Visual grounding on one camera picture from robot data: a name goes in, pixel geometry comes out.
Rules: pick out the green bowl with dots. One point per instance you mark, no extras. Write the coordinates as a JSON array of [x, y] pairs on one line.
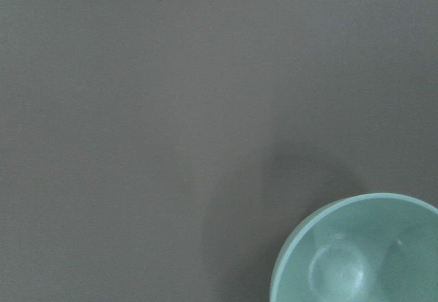
[[371, 247]]

